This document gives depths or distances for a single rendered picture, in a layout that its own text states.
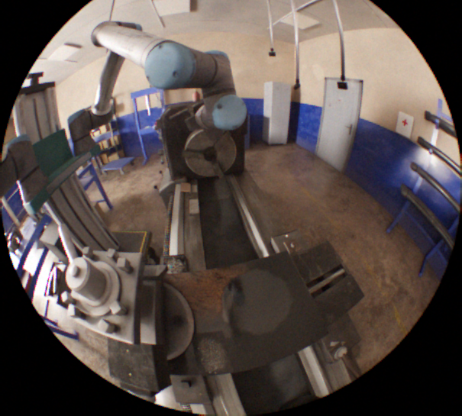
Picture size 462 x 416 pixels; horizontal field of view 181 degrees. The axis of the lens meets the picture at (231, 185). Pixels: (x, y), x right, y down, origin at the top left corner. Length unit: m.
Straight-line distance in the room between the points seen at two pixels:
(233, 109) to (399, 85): 3.14
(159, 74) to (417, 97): 3.19
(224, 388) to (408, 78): 3.61
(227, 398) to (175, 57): 0.78
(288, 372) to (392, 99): 3.40
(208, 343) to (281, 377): 0.36
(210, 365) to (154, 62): 0.62
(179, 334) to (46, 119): 1.25
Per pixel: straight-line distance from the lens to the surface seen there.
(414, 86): 3.23
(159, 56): 0.29
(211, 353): 0.43
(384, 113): 3.26
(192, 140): 0.67
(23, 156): 0.84
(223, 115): 0.35
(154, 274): 0.31
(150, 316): 0.32
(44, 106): 1.24
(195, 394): 0.54
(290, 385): 0.72
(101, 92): 0.99
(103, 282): 0.28
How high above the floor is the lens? 1.35
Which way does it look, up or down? 34 degrees down
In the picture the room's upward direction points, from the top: 1 degrees counter-clockwise
